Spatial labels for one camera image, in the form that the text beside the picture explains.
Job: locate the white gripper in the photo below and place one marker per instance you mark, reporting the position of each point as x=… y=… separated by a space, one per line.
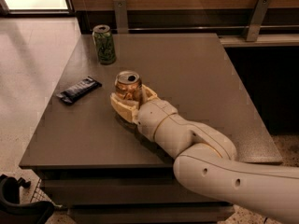
x=153 y=114

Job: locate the orange soda can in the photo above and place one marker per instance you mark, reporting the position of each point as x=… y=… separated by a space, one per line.
x=128 y=87

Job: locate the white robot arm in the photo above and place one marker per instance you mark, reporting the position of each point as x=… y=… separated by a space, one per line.
x=205 y=159

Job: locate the green soda can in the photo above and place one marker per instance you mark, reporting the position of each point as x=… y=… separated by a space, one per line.
x=104 y=44

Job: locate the dark blue snack bar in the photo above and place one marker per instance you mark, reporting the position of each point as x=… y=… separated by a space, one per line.
x=77 y=91

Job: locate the grey drawer cabinet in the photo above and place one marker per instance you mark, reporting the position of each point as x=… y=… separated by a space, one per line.
x=104 y=171

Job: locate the black office chair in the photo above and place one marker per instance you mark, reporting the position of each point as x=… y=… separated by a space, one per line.
x=14 y=212

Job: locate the left metal wall bracket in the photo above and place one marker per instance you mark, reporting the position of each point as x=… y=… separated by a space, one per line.
x=120 y=9

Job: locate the metal wall bracket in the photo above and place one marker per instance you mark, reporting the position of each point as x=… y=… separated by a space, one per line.
x=256 y=20
x=120 y=9

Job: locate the right metal wall bracket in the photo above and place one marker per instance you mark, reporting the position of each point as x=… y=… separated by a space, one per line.
x=256 y=20

